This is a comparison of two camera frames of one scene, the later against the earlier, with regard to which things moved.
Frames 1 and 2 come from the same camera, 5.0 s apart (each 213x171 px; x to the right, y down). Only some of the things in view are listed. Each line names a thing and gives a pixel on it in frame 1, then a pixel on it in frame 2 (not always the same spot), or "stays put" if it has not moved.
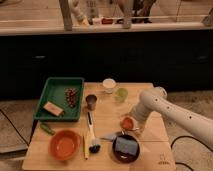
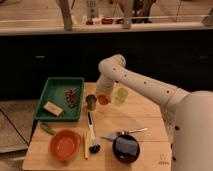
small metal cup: [91, 101] stays put
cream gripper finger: [140, 126] -> [109, 97]
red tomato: [127, 123] -> [103, 99]
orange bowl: [64, 144] stays put
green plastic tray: [64, 92] stays put
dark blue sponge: [126, 145] stays put
